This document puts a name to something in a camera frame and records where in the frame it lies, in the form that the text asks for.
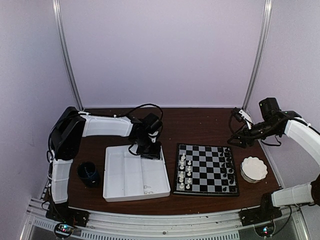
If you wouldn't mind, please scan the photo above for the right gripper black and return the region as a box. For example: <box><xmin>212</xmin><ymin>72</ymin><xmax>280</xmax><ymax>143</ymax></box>
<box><xmin>227</xmin><ymin>120</ymin><xmax>280</xmax><ymax>149</ymax></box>

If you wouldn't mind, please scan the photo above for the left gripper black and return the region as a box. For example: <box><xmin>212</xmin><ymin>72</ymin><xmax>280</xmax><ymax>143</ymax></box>
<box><xmin>133</xmin><ymin>134</ymin><xmax>162</xmax><ymax>160</ymax></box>

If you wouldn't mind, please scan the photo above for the white piece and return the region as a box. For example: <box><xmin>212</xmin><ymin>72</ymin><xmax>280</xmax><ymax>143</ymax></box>
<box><xmin>179</xmin><ymin>153</ymin><xmax>186</xmax><ymax>165</ymax></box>

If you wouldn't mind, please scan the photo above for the white plastic compartment tray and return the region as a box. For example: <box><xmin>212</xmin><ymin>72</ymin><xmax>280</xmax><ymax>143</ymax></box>
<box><xmin>102</xmin><ymin>145</ymin><xmax>171</xmax><ymax>203</ymax></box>

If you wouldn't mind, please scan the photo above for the white piece passed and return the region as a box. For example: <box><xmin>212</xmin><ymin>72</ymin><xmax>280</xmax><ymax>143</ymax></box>
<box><xmin>179</xmin><ymin>162</ymin><xmax>185</xmax><ymax>170</ymax></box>

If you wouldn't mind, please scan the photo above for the white piece placed later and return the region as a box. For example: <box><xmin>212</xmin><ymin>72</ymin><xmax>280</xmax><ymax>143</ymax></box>
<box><xmin>178</xmin><ymin>171</ymin><xmax>184</xmax><ymax>183</ymax></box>

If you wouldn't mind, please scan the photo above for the black white chess board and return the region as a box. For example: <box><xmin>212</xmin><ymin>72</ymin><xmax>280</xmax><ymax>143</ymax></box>
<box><xmin>172</xmin><ymin>143</ymin><xmax>240</xmax><ymax>197</ymax></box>

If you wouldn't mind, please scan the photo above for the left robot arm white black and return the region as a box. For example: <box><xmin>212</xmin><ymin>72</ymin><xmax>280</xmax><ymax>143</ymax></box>
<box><xmin>47</xmin><ymin>106</ymin><xmax>163</xmax><ymax>222</ymax></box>

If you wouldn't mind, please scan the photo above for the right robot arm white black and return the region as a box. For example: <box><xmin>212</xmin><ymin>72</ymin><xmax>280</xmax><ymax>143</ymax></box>
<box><xmin>227</xmin><ymin>108</ymin><xmax>320</xmax><ymax>221</ymax></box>

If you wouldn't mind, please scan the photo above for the white scalloped bowl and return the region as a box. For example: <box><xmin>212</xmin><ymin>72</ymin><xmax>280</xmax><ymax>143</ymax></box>
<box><xmin>240</xmin><ymin>156</ymin><xmax>268</xmax><ymax>184</ymax></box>

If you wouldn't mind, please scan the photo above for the dark blue mug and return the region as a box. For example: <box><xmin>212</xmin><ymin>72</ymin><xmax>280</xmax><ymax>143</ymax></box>
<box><xmin>76</xmin><ymin>161</ymin><xmax>101</xmax><ymax>188</ymax></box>

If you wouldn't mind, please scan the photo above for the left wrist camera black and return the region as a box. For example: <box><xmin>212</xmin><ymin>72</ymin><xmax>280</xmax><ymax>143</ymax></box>
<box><xmin>141</xmin><ymin>113</ymin><xmax>163</xmax><ymax>134</ymax></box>

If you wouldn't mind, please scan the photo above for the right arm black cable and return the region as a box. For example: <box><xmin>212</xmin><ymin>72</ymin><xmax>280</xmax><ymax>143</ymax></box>
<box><xmin>228</xmin><ymin>107</ymin><xmax>247</xmax><ymax>138</ymax></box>

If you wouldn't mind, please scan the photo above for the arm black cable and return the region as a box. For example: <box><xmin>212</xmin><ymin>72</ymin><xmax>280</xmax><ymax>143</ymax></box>
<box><xmin>228</xmin><ymin>107</ymin><xmax>247</xmax><ymax>138</ymax></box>
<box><xmin>124</xmin><ymin>103</ymin><xmax>165</xmax><ymax>131</ymax></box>

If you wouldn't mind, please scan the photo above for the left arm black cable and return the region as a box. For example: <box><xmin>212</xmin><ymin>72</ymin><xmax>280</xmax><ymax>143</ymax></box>
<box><xmin>124</xmin><ymin>103</ymin><xmax>165</xmax><ymax>131</ymax></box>

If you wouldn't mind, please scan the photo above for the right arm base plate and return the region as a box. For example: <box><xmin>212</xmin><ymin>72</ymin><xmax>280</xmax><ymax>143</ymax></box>
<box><xmin>239</xmin><ymin>207</ymin><xmax>282</xmax><ymax>226</ymax></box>

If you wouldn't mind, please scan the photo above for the right aluminium corner post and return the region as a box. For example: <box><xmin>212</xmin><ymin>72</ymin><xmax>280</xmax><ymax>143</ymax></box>
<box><xmin>242</xmin><ymin>0</ymin><xmax>273</xmax><ymax>110</ymax></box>

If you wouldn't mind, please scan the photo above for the aluminium corner post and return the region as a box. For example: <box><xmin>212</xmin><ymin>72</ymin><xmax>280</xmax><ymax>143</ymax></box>
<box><xmin>52</xmin><ymin>0</ymin><xmax>84</xmax><ymax>110</ymax></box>
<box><xmin>242</xmin><ymin>0</ymin><xmax>273</xmax><ymax>110</ymax></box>

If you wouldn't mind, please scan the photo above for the aluminium front rail frame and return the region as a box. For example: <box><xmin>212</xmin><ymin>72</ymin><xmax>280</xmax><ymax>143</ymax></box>
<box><xmin>17</xmin><ymin>188</ymin><xmax>320</xmax><ymax>240</ymax></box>

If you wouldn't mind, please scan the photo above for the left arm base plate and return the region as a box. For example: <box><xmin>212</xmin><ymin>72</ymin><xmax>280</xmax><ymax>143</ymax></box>
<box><xmin>45</xmin><ymin>202</ymin><xmax>90</xmax><ymax>227</ymax></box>

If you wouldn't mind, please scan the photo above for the left aluminium corner post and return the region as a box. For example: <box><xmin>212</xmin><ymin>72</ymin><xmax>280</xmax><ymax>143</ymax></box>
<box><xmin>52</xmin><ymin>0</ymin><xmax>84</xmax><ymax>110</ymax></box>

